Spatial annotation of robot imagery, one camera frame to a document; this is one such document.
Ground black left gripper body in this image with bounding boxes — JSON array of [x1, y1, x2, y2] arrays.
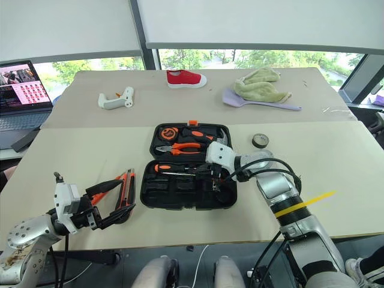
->
[[71, 195, 103, 231]]

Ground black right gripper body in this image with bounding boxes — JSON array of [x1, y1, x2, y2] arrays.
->
[[209, 163, 238, 193]]

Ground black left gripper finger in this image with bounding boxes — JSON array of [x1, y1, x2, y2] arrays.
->
[[98, 203, 137, 231], [85, 178, 124, 197]]

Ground orange black utility knife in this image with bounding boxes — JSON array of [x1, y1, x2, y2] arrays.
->
[[115, 169, 136, 225]]

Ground black plastic tool case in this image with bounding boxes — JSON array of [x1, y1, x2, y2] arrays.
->
[[140, 122, 239, 211]]

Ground black electrical tape roll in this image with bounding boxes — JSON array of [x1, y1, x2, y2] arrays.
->
[[251, 133, 271, 149]]

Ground black bar under table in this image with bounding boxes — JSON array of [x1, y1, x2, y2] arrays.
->
[[50, 250, 121, 265]]

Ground orange black tape measure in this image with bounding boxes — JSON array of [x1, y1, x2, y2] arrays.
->
[[158, 126, 179, 142]]

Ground grey rounded robot leg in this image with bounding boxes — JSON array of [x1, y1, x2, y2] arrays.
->
[[214, 255, 247, 288], [131, 256, 180, 288]]

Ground purple silicone spatula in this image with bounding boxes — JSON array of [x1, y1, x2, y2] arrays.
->
[[222, 87, 303, 112]]

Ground person's bare skin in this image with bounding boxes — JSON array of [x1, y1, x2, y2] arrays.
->
[[0, 166, 18, 193]]

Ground white glue gun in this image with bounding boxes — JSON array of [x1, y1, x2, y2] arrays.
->
[[97, 86, 135, 111]]

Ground red canvas shoe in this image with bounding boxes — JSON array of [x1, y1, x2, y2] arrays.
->
[[166, 69, 208, 89]]

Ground green towel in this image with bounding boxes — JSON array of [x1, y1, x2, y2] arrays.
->
[[233, 67, 293, 103]]

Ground yellow tape band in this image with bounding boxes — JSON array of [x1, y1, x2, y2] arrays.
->
[[275, 190, 337, 218]]

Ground dark window pillar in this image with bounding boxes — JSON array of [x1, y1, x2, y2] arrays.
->
[[128, 0, 163, 72]]

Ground open grey laptop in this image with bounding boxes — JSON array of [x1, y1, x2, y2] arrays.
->
[[0, 61, 55, 133]]

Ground wide white roller blind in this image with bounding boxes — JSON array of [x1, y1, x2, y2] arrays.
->
[[136, 0, 384, 56]]

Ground white sneaker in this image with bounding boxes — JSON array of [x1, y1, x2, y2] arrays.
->
[[344, 257, 384, 288]]

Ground black office chair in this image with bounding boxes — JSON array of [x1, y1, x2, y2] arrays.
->
[[368, 112, 384, 136]]

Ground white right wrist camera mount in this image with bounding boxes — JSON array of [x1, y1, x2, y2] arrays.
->
[[205, 141, 238, 175]]

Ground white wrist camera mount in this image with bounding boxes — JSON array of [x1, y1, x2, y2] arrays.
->
[[53, 172, 82, 234], [205, 141, 238, 175]]

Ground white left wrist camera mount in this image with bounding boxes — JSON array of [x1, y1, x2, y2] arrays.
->
[[53, 172, 82, 234]]

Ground orange handled pliers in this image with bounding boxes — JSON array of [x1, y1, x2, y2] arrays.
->
[[155, 142, 202, 157]]

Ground hammer with orange black handle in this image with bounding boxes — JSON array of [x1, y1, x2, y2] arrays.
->
[[181, 125, 231, 148]]

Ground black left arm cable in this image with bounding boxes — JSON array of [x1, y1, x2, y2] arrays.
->
[[47, 232, 70, 288]]

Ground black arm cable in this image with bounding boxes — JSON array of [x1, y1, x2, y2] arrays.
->
[[254, 230, 289, 281], [47, 232, 70, 288]]

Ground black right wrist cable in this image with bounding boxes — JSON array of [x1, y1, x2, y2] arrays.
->
[[229, 157, 302, 193]]

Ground black right arm lower cable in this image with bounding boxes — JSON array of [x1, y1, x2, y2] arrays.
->
[[254, 230, 289, 281]]

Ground thin white cable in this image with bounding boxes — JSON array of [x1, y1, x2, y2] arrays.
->
[[193, 244, 211, 288]]

